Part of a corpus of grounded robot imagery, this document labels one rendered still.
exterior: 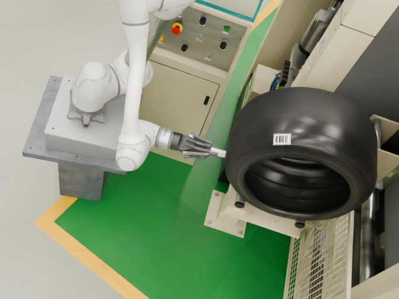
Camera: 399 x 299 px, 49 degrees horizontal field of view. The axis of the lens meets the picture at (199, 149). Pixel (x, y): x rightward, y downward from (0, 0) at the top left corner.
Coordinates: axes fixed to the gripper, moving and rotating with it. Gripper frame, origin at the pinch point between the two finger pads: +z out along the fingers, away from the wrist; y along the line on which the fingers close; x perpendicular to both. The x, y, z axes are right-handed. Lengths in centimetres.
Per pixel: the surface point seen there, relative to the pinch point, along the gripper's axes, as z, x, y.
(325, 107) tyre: 32.6, -35.8, 5.4
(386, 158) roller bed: 70, 0, 19
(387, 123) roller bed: 70, -2, 38
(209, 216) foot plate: 3, 107, 25
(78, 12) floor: -141, 90, 163
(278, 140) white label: 19.0, -30.9, -10.5
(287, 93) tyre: 19.1, -32.9, 10.2
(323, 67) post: 30, -35, 26
